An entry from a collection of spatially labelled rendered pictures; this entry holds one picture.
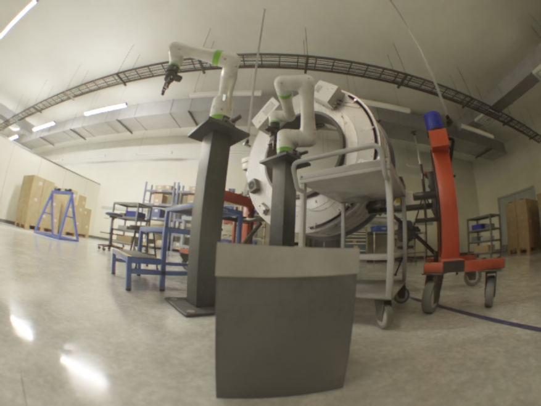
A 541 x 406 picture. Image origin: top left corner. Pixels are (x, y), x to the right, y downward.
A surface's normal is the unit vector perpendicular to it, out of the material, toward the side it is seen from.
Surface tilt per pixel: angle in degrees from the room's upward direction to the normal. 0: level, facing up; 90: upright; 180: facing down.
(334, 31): 180
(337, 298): 90
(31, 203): 90
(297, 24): 180
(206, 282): 90
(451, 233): 90
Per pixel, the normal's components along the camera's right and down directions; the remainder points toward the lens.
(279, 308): 0.18, -0.19
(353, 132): -0.65, -0.19
